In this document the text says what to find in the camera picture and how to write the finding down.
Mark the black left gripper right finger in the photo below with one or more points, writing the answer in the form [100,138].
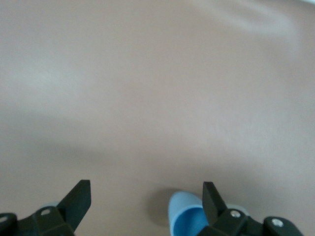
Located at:
[216,216]

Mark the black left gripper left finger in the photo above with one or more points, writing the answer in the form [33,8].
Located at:
[71,209]

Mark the light blue plastic cup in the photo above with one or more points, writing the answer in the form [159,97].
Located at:
[184,211]

